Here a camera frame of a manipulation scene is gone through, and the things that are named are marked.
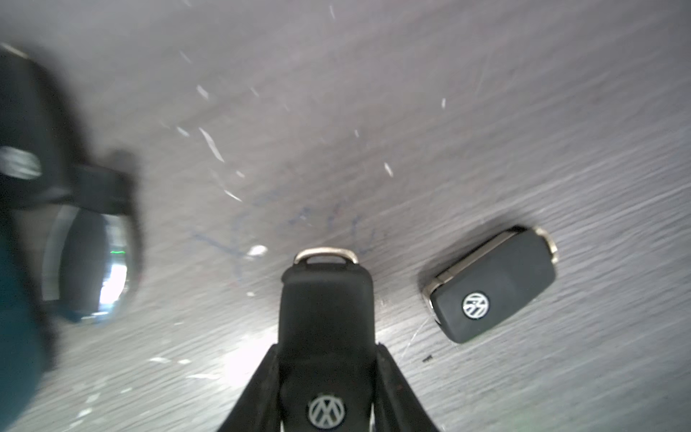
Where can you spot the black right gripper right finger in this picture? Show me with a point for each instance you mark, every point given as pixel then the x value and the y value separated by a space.
pixel 396 407

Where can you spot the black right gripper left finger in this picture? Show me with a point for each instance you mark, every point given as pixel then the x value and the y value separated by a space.
pixel 257 409

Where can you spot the black car key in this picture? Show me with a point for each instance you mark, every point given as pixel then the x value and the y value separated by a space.
pixel 326 342
pixel 493 282

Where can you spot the teal plastic storage box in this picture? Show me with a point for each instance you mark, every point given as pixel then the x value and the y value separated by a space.
pixel 23 350

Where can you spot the black key beside box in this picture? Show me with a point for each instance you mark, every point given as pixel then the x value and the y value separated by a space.
pixel 91 260

